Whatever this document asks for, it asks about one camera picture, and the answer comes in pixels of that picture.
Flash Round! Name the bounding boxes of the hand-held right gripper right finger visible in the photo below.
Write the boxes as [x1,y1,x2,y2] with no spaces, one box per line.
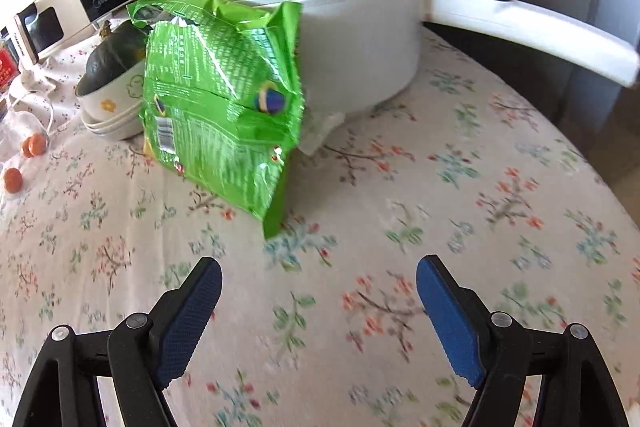
[416,255,631,427]

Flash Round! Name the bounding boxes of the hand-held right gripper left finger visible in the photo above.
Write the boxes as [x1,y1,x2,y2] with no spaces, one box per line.
[12,257,223,427]

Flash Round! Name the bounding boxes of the green snack bag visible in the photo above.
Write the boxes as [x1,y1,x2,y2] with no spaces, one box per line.
[126,0,307,242]

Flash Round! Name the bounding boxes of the floral tablecloth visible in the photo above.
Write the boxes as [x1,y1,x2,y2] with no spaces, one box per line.
[0,19,640,427]

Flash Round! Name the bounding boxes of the stacked bowls with dark squash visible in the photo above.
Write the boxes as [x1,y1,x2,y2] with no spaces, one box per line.
[75,52,151,142]

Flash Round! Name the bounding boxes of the bag of small orange fruits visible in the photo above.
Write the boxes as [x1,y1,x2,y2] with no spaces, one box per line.
[0,72,56,142]

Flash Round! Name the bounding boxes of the white electric pot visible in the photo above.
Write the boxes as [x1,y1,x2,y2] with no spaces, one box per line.
[159,0,640,108]

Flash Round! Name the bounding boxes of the red box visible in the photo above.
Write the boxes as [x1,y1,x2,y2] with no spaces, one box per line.
[0,47,21,84]

